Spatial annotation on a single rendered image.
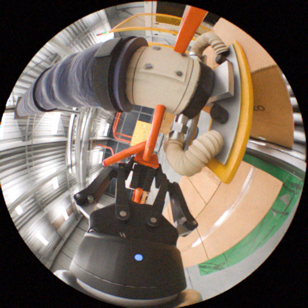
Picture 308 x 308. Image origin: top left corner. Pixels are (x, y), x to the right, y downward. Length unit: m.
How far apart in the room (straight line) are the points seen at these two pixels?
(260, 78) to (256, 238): 1.13
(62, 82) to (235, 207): 0.84
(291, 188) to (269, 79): 0.94
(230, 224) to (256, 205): 0.18
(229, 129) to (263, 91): 0.16
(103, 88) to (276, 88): 0.33
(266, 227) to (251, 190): 0.65
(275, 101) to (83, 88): 0.42
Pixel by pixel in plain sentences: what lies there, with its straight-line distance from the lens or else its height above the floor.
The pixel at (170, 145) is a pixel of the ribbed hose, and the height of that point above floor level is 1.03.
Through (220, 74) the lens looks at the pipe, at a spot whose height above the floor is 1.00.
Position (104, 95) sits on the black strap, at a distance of 0.19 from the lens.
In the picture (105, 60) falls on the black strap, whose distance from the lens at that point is 0.18.
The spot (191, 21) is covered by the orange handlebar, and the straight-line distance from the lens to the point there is 0.17.
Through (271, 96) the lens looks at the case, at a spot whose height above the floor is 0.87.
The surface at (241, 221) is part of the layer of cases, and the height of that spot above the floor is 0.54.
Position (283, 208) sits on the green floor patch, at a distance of 1.09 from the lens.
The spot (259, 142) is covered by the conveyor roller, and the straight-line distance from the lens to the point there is 0.60.
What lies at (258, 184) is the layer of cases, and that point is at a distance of 0.55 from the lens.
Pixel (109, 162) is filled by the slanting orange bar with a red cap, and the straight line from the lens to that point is 0.26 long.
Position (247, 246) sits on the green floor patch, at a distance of 1.22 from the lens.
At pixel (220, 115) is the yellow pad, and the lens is 0.16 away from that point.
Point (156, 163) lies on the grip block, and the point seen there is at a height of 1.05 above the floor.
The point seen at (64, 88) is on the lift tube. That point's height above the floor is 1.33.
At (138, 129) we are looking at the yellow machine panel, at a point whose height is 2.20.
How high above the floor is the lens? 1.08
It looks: 5 degrees down
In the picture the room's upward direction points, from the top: 74 degrees counter-clockwise
